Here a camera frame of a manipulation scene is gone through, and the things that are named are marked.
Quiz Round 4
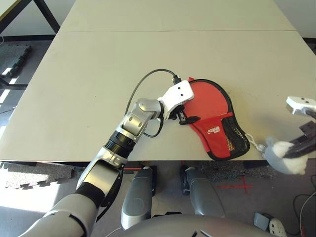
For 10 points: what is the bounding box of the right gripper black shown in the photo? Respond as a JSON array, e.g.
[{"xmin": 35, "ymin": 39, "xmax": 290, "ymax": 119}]
[{"xmin": 283, "ymin": 113, "xmax": 316, "ymax": 159}]

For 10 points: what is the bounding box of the grey foot pedal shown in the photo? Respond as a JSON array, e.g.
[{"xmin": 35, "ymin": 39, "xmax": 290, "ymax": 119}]
[{"xmin": 254, "ymin": 212, "xmax": 273, "ymax": 230}]

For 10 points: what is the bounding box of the side table with black legs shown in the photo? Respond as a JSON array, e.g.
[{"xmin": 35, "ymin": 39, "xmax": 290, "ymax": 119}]
[{"xmin": 0, "ymin": 0, "xmax": 61, "ymax": 35}]

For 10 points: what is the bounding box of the black floor cable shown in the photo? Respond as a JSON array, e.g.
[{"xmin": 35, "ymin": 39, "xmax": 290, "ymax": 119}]
[{"xmin": 293, "ymin": 194, "xmax": 316, "ymax": 237}]

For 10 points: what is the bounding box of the grey robot right leg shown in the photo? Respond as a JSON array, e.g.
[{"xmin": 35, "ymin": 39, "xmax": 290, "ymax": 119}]
[{"xmin": 180, "ymin": 165, "xmax": 226, "ymax": 218}]

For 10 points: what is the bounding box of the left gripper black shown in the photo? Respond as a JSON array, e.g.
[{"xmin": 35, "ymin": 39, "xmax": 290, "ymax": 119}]
[{"xmin": 171, "ymin": 104, "xmax": 200, "ymax": 125}]

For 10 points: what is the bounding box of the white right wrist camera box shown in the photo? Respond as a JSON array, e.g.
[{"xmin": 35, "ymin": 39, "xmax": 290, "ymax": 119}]
[{"xmin": 285, "ymin": 96, "xmax": 316, "ymax": 116}]

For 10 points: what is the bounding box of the red black paddle case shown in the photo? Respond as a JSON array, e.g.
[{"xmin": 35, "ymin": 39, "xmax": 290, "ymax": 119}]
[{"xmin": 182, "ymin": 77, "xmax": 251, "ymax": 161}]

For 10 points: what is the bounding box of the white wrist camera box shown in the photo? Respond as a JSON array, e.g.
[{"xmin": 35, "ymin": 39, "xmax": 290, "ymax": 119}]
[
  {"xmin": 157, "ymin": 80, "xmax": 196, "ymax": 119},
  {"xmin": 285, "ymin": 96, "xmax": 316, "ymax": 116}
]

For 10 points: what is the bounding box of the white floor cable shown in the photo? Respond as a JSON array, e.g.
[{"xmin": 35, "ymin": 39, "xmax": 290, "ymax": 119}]
[{"xmin": 299, "ymin": 191, "xmax": 316, "ymax": 237}]

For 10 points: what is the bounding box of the grey robot left leg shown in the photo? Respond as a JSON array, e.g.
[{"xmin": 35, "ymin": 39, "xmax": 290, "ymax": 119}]
[{"xmin": 120, "ymin": 166, "xmax": 158, "ymax": 230}]

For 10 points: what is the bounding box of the grey robot leg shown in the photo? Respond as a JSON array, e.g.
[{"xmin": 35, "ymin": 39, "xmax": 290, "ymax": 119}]
[
  {"xmin": 180, "ymin": 165, "xmax": 226, "ymax": 218},
  {"xmin": 120, "ymin": 166, "xmax": 158, "ymax": 230}
]

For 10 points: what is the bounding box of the grey robot torso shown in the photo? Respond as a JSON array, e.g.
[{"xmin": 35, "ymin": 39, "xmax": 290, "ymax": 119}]
[{"xmin": 122, "ymin": 214, "xmax": 272, "ymax": 237}]

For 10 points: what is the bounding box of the black metal floor frame bar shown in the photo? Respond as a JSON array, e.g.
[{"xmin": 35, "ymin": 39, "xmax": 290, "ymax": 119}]
[{"xmin": 0, "ymin": 78, "xmax": 28, "ymax": 91}]

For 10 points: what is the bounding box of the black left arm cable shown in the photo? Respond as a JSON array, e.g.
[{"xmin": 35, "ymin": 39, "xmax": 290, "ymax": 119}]
[{"xmin": 95, "ymin": 69, "xmax": 183, "ymax": 222}]

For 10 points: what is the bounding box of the white perforated clog shoe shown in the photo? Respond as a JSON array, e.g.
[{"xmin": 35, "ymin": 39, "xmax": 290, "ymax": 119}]
[{"xmin": 268, "ymin": 217, "xmax": 288, "ymax": 237}]

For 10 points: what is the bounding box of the dark speckled floor mat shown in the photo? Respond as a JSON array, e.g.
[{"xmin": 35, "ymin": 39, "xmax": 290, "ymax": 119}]
[{"xmin": 197, "ymin": 160, "xmax": 278, "ymax": 184}]

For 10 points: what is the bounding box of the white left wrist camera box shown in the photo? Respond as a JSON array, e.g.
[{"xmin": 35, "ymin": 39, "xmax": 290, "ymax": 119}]
[{"xmin": 157, "ymin": 80, "xmax": 196, "ymax": 119}]

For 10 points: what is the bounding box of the grey white plush toy charm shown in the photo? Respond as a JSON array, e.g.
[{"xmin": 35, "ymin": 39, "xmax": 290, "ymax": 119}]
[{"xmin": 246, "ymin": 133, "xmax": 309, "ymax": 176}]

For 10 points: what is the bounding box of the grey jigsaw foam mat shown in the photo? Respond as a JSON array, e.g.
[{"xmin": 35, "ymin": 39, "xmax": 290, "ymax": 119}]
[
  {"xmin": 0, "ymin": 44, "xmax": 33, "ymax": 78},
  {"xmin": 4, "ymin": 161, "xmax": 76, "ymax": 190}
]

